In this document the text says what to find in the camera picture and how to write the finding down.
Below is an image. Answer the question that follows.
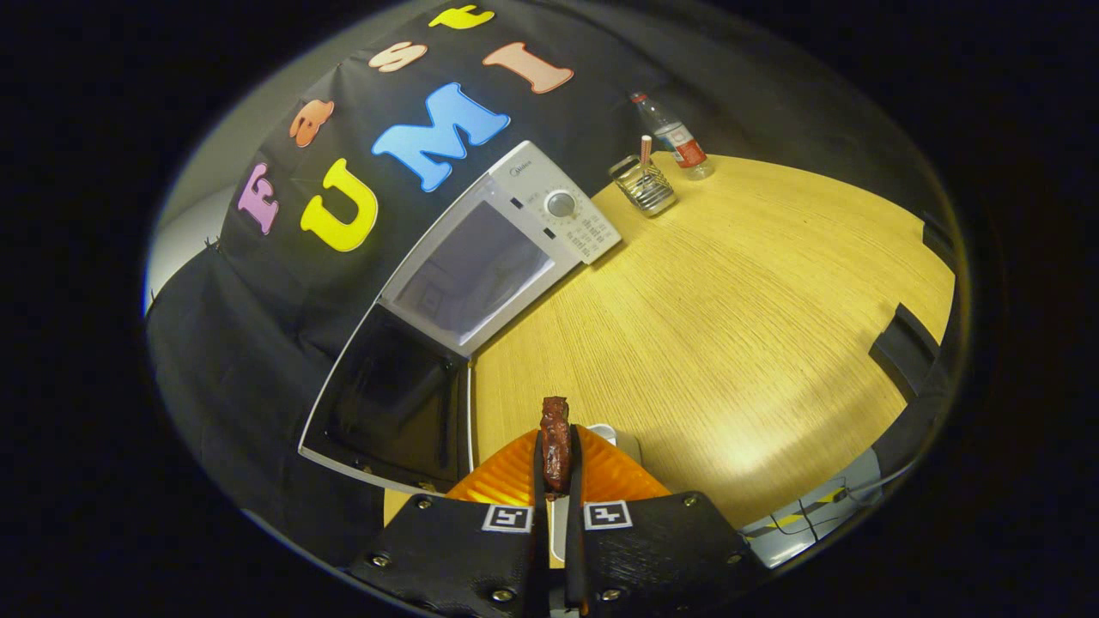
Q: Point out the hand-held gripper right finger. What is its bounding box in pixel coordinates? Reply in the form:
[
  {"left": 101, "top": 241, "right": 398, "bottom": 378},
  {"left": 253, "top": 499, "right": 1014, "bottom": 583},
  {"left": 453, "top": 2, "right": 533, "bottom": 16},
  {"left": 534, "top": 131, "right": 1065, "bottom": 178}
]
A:
[{"left": 562, "top": 425, "right": 769, "bottom": 618}]

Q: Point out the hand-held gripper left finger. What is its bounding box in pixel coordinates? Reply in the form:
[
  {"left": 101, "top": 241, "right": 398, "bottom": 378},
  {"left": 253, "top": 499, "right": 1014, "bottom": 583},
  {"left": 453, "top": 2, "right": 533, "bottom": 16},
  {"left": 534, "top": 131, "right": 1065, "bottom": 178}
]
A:
[{"left": 348, "top": 427, "right": 550, "bottom": 618}]

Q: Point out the brown meat piece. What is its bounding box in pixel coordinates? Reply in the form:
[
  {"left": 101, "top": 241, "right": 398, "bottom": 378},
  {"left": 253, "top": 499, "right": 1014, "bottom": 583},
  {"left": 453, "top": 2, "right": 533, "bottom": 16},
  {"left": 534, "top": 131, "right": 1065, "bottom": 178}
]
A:
[{"left": 539, "top": 396, "right": 574, "bottom": 500}]

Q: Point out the white toaster oven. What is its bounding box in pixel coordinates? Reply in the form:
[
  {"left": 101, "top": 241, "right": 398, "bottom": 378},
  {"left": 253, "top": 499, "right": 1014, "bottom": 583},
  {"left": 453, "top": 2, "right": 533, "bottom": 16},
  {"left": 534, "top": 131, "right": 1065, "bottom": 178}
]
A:
[{"left": 298, "top": 140, "right": 623, "bottom": 497}]

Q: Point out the small white tray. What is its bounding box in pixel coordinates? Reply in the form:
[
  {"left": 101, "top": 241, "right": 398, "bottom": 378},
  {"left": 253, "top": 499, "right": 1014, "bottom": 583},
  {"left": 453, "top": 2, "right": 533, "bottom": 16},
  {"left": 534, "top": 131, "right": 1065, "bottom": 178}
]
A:
[{"left": 549, "top": 422, "right": 643, "bottom": 563}]

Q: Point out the black chair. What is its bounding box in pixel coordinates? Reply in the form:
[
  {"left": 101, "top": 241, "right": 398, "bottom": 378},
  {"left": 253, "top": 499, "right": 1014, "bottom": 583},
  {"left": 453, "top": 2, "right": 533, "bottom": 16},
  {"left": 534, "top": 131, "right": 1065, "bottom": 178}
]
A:
[{"left": 869, "top": 302, "right": 941, "bottom": 404}]

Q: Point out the clear plastic water bottle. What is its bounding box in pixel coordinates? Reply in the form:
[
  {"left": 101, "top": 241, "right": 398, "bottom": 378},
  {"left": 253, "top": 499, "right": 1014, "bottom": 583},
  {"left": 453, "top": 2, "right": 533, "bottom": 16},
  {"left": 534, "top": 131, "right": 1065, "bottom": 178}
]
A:
[{"left": 631, "top": 92, "right": 715, "bottom": 181}]

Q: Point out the metal wire basket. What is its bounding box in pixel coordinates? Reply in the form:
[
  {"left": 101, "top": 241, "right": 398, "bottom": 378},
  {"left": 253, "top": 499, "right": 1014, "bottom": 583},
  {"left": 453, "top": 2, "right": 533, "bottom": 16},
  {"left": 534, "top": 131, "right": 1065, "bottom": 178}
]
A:
[{"left": 610, "top": 154, "right": 678, "bottom": 217}]

